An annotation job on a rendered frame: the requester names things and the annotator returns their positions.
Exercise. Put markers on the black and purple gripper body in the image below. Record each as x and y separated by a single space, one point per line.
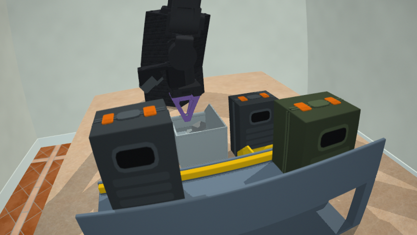
192 86

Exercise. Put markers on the dark green hard case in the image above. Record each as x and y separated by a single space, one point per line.
311 128

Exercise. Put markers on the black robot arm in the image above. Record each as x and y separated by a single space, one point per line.
184 22

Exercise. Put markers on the yellow flat bar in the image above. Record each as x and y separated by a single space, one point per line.
218 168

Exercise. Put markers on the yellow open bin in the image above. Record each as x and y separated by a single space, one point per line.
248 150

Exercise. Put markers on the dark grey tool case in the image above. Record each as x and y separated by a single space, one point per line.
135 151

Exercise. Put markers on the grey bin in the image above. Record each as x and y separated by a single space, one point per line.
208 145

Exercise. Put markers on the black tool case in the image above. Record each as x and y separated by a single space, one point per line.
251 120

